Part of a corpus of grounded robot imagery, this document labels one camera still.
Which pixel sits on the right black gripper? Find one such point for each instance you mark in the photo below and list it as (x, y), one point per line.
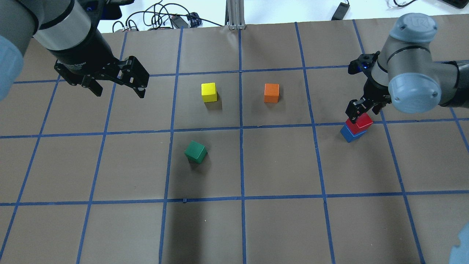
(372, 91)

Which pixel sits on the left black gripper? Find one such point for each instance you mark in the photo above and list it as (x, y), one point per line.
(85, 50)

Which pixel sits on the red wooden block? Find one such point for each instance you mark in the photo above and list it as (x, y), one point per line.
(360, 125)

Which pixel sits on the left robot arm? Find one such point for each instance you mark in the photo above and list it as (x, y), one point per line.
(68, 30)

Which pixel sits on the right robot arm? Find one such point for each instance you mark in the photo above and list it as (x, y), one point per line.
(422, 106)

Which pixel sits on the blue wooden block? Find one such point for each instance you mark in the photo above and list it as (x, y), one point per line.
(349, 136)

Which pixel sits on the orange wooden block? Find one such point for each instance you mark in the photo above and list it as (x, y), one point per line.
(271, 93)

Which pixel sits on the yellow wooden block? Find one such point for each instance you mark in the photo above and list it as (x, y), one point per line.
(209, 92)

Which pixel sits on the green wooden block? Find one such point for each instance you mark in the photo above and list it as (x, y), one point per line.
(195, 152)

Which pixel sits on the black power adapter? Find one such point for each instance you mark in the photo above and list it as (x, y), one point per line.
(178, 22)

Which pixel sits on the brown paper table mat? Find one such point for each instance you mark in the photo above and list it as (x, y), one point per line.
(104, 180)

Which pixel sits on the aluminium frame post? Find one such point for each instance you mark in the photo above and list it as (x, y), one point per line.
(234, 14)

